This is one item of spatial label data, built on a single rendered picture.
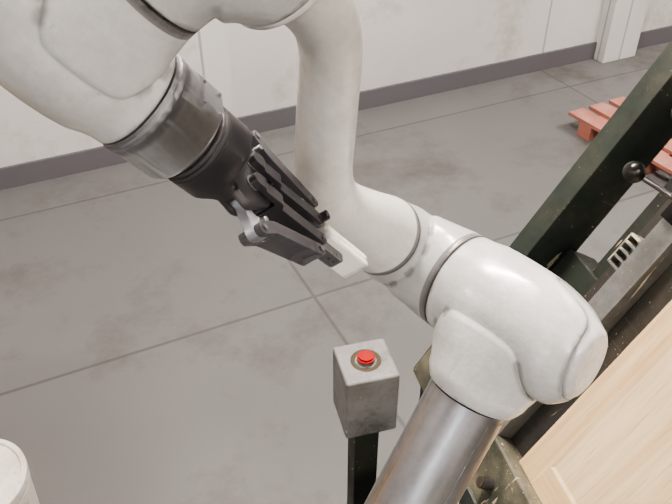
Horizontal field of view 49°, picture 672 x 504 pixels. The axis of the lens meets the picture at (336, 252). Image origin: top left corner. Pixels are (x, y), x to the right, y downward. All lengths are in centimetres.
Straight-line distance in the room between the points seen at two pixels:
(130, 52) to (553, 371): 54
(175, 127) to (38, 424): 241
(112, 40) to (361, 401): 123
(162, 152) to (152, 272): 286
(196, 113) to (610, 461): 104
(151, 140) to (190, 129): 3
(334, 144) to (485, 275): 27
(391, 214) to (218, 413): 200
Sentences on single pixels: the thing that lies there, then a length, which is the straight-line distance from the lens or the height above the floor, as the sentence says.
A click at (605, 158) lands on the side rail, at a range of 154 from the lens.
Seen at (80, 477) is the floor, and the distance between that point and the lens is 271.
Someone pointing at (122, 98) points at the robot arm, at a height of 187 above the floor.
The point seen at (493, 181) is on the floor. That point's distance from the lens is 404.
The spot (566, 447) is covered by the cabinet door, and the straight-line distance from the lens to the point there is 147.
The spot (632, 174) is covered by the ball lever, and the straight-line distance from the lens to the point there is 134.
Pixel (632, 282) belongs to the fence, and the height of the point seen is 125.
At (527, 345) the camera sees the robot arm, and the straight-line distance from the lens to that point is 83.
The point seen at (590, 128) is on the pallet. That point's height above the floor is 8.
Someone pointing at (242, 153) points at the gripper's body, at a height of 180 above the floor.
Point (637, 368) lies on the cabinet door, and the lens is 140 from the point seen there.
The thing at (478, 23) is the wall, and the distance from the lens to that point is 495.
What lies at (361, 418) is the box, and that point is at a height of 81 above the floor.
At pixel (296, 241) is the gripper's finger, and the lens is 65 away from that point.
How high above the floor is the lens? 209
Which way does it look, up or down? 37 degrees down
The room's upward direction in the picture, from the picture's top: straight up
